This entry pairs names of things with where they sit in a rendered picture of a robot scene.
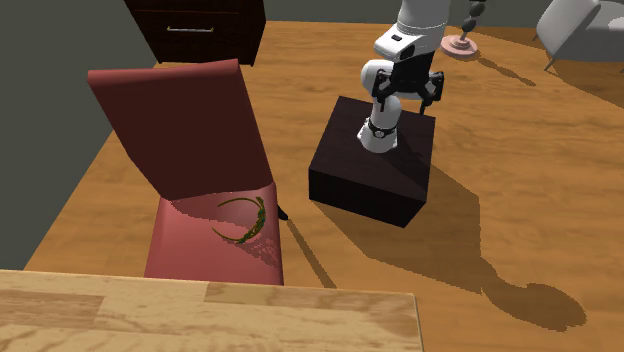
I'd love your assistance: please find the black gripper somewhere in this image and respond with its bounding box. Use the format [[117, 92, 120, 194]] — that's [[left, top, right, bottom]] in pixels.
[[372, 49, 446, 116]]

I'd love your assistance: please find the dark robot stand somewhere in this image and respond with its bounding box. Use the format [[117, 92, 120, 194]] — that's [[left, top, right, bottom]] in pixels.
[[307, 95, 437, 229]]

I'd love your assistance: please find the grey armchair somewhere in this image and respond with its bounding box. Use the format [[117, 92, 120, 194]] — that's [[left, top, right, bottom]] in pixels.
[[532, 0, 624, 73]]

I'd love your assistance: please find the green headband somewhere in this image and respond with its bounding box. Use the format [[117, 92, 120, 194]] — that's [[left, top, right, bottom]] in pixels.
[[211, 195, 267, 245]]

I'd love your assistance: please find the dark wooden drawer cabinet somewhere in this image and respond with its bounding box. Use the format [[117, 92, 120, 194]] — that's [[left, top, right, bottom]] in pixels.
[[123, 0, 267, 67]]

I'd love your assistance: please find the red chair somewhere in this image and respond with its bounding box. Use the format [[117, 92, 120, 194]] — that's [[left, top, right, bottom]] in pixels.
[[87, 58, 290, 287]]

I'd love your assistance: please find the light wooden table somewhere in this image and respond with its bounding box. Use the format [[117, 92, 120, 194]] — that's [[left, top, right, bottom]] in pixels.
[[0, 268, 425, 352]]

